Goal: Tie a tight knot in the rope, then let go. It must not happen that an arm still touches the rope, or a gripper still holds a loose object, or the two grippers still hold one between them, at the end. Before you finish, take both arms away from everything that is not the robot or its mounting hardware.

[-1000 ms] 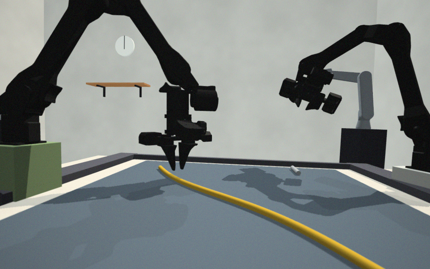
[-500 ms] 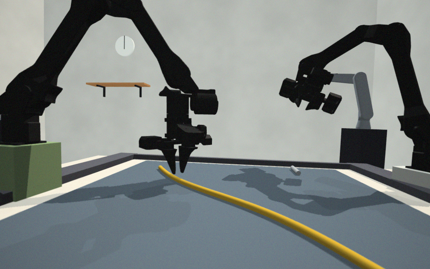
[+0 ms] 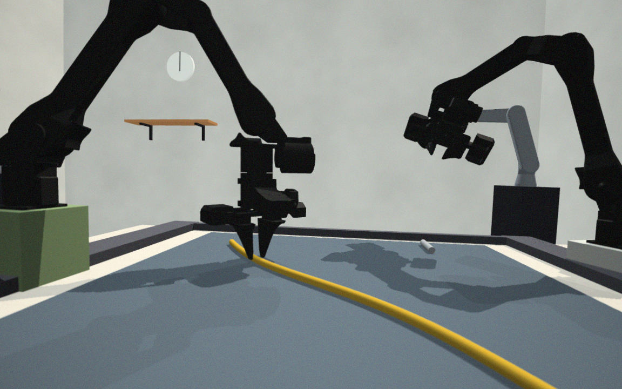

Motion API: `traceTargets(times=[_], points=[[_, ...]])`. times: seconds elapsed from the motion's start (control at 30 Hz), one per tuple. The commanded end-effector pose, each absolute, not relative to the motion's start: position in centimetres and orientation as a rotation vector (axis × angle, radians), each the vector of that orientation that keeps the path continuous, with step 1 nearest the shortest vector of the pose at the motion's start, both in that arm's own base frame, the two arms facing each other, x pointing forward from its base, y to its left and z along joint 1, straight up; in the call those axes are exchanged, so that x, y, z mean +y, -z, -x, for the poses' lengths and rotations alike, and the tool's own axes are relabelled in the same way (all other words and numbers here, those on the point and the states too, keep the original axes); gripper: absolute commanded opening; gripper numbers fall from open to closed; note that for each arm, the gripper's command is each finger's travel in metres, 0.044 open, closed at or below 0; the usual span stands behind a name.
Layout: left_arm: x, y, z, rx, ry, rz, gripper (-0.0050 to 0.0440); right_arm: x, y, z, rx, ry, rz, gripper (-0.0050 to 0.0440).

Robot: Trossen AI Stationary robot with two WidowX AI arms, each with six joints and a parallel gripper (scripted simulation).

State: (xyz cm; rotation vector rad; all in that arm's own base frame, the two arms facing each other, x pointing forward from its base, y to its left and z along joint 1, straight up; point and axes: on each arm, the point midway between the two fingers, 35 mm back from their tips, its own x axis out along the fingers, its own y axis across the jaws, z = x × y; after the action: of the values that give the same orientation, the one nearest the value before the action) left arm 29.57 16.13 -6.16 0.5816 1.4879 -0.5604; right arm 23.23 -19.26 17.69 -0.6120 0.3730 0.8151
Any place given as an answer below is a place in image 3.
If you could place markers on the yellow rope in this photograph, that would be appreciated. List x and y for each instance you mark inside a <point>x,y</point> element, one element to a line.
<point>498,364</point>

